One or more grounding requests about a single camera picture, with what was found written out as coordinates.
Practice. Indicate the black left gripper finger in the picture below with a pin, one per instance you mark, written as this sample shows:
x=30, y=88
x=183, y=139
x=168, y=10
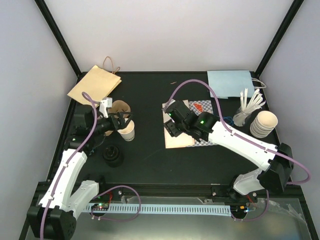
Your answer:
x=121, y=114
x=127, y=124

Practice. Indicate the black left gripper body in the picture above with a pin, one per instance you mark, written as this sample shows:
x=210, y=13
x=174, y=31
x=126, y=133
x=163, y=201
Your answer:
x=116, y=126

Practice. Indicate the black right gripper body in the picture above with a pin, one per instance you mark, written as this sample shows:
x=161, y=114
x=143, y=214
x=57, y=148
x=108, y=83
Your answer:
x=176, y=132

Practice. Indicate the blue checkered paper bag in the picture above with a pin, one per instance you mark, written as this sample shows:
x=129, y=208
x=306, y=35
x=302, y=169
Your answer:
x=184, y=140

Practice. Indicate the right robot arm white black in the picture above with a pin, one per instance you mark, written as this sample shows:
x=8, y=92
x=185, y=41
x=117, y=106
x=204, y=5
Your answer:
x=273, y=168

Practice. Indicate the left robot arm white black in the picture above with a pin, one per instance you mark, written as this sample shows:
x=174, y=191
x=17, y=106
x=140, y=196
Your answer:
x=55, y=216

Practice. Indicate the white paper coffee cup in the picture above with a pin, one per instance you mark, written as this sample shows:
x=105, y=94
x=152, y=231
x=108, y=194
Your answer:
x=128, y=133

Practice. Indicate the brown cardboard cup carrier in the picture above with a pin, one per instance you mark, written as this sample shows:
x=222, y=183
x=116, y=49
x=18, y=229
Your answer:
x=117, y=107

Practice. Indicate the stack of black lids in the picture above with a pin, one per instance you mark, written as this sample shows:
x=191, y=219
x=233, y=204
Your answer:
x=113, y=156

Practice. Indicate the brown kraft paper bag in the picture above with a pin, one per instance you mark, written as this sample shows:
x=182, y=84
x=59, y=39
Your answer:
x=97, y=83

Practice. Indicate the light blue paper bag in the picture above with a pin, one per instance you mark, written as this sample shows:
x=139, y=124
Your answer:
x=230, y=83

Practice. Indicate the stack of paper cups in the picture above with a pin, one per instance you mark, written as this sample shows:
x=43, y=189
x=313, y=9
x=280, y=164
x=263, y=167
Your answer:
x=264, y=123

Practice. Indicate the small electronics board left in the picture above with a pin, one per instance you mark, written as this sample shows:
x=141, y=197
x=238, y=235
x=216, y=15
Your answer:
x=100, y=207

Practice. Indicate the small electronics board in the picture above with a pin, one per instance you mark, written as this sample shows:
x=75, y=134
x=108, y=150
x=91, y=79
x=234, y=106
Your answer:
x=100, y=207
x=239, y=209

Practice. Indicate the small electronics board right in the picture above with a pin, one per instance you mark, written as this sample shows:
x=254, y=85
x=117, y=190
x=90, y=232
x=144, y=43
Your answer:
x=239, y=209

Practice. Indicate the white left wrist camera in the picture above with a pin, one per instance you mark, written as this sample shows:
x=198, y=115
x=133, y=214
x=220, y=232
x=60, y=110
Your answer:
x=105, y=104

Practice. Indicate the light blue slotted cable duct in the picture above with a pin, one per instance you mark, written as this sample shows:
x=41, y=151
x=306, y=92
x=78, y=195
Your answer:
x=164, y=209

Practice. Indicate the left black frame post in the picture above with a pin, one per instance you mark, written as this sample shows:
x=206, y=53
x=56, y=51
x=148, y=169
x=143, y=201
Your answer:
x=47, y=15

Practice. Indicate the black frame post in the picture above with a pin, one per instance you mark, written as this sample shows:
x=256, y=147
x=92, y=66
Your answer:
x=286, y=22
x=47, y=15

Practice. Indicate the right black frame post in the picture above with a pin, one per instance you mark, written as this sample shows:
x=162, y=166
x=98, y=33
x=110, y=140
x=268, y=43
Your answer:
x=286, y=22

